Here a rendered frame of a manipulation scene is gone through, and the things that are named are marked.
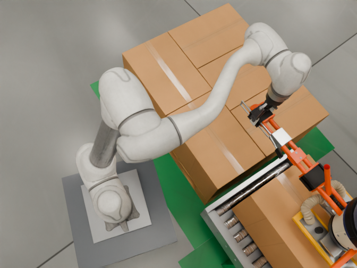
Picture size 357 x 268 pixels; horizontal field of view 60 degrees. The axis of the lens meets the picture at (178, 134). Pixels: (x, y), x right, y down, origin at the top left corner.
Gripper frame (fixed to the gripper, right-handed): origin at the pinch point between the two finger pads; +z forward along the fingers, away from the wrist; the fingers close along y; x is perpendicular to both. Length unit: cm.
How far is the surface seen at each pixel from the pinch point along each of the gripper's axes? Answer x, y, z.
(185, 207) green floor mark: -4, -32, 119
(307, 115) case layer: -3, 68, 65
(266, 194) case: -29.3, -10.6, 24.3
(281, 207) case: -38.0, -8.4, 24.2
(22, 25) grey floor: 222, -67, 119
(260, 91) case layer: 29, 50, 65
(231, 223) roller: -32, -23, 64
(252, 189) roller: -23, 0, 64
